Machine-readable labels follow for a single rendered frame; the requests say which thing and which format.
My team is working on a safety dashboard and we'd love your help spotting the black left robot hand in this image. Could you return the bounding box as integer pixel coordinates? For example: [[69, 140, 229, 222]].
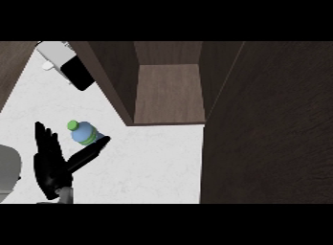
[[33, 121, 114, 201]]

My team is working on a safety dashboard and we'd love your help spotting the blue water bottle green cap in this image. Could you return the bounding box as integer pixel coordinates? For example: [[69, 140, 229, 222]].
[[66, 120, 106, 146]]

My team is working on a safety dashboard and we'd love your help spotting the brown wooden cabinet door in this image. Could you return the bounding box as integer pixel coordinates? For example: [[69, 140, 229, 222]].
[[0, 40, 40, 139]]

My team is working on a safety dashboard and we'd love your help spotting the open brown wooden cabinet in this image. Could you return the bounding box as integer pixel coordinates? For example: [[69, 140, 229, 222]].
[[69, 40, 246, 127]]

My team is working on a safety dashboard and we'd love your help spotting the large dark brown cabinet door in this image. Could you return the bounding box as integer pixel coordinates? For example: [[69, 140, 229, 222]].
[[199, 40, 333, 205]]

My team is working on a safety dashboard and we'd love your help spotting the white and black appliance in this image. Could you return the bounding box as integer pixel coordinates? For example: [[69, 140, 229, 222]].
[[35, 40, 97, 93]]

